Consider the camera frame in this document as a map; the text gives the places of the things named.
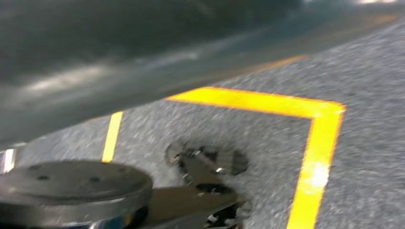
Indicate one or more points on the yellow floor tape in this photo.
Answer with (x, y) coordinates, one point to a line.
(112, 139)
(319, 158)

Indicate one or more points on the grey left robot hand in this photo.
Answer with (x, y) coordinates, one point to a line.
(126, 47)

